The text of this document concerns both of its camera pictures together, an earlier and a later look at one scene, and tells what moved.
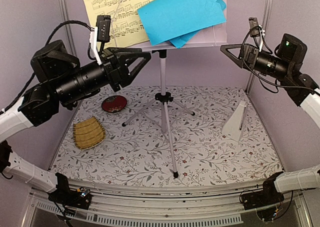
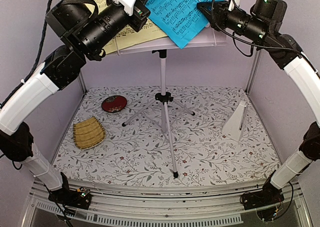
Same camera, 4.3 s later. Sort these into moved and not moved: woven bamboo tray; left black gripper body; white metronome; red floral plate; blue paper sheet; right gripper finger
Moved: blue paper sheet; left black gripper body; right gripper finger
Not moved: white metronome; woven bamboo tray; red floral plate
